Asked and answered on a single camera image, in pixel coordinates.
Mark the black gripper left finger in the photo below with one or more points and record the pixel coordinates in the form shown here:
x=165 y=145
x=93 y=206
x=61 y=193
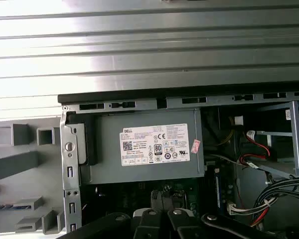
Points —
x=149 y=224

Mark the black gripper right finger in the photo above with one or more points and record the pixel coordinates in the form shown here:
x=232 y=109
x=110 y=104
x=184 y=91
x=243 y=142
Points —
x=182 y=225

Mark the grey power supply unit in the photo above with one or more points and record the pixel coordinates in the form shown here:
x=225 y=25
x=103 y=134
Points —
x=109 y=159

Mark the black open PC case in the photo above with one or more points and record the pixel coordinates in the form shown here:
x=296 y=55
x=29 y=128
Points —
x=69 y=139

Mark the drive cage with blue latches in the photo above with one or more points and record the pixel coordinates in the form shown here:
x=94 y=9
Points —
x=295 y=134

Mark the grey parts rack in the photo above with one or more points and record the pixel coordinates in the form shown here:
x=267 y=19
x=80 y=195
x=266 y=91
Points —
x=15 y=159

